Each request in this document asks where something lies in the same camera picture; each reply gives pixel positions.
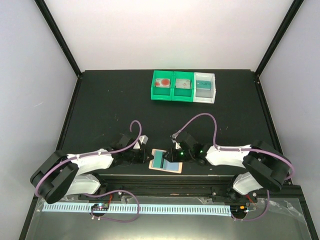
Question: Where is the grey patterned card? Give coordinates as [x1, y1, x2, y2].
[175, 78, 191, 89]

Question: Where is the left green bin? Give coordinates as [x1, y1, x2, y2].
[150, 70, 174, 101]

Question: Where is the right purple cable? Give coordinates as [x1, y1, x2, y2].
[171, 113, 294, 222]

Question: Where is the circuit board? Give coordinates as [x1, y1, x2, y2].
[91, 203, 109, 211]
[230, 205, 256, 214]

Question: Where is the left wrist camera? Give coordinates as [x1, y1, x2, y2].
[133, 135, 149, 150]

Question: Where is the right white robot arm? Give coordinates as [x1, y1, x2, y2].
[162, 132, 292, 203]

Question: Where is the left circuit board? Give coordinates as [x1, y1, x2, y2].
[91, 203, 109, 211]

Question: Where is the red dotted card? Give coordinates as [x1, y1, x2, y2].
[154, 78, 171, 88]

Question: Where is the beige card holder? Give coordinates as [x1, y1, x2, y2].
[148, 148, 183, 174]

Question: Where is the white slotted cable duct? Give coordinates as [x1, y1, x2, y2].
[42, 202, 231, 217]

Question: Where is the black aluminium rail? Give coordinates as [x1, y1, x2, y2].
[101, 175, 232, 197]

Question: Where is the teal card in bin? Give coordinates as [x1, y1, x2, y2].
[195, 80, 212, 91]

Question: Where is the right circuit board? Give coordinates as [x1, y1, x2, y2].
[230, 205, 256, 214]

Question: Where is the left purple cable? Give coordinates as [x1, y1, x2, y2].
[34, 120, 143, 198]

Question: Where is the teal VIP credit card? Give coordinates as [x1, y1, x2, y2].
[151, 150, 165, 169]

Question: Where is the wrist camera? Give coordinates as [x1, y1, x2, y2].
[133, 135, 149, 150]
[171, 134, 181, 150]

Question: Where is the blue credit card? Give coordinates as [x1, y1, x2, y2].
[163, 161, 182, 172]

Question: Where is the purple cable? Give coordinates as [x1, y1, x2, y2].
[171, 113, 294, 222]
[34, 120, 143, 198]

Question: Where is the black frame post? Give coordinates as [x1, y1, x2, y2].
[254, 0, 305, 76]
[33, 0, 83, 80]

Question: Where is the green bin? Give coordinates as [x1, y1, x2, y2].
[172, 71, 195, 103]
[150, 70, 174, 101]

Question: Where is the middle green bin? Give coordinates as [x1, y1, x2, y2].
[172, 71, 195, 103]

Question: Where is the right black frame post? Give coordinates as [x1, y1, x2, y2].
[254, 0, 305, 76]

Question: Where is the left black frame post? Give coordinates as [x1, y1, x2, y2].
[33, 0, 83, 80]

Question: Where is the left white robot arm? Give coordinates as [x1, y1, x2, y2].
[30, 134, 152, 204]

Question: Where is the white bin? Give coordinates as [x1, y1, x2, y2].
[193, 72, 216, 104]

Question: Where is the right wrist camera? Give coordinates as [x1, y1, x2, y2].
[171, 134, 181, 150]

